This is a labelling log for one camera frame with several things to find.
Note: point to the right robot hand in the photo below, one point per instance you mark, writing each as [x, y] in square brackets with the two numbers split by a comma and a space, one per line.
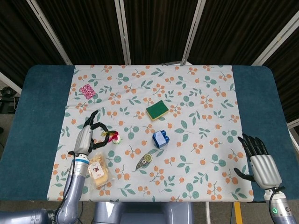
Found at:
[264, 165]

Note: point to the grey robot torso base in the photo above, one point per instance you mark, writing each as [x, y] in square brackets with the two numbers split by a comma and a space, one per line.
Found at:
[143, 212]

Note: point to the blue table mat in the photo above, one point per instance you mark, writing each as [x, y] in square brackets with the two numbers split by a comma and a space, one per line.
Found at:
[149, 130]

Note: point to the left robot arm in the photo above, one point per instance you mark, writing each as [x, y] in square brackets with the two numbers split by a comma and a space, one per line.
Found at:
[65, 193]

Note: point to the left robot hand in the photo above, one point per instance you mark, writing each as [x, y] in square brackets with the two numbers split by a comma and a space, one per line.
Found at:
[90, 137]

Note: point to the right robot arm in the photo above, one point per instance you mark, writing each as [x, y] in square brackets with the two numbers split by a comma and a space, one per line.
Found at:
[278, 207]

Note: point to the pink patterned card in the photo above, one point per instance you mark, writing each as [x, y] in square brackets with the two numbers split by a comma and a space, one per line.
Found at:
[87, 92]

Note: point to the green yellow sponge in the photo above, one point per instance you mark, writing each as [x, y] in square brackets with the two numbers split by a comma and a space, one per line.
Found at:
[157, 110]

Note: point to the black folding screen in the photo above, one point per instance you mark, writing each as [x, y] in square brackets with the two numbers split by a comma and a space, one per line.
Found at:
[149, 30]

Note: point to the correction tape dispenser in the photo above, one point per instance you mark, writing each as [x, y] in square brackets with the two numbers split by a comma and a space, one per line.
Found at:
[144, 160]

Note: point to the colourful feather shuttlecock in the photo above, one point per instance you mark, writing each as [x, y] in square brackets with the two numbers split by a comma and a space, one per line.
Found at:
[114, 137]

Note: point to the floral tablecloth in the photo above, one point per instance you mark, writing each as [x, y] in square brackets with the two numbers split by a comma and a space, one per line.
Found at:
[151, 116]

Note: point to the bagged snack packet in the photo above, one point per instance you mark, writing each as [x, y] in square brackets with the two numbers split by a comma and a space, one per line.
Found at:
[99, 171]

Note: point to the blue toy building block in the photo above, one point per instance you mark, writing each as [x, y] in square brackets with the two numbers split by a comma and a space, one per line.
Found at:
[160, 139]

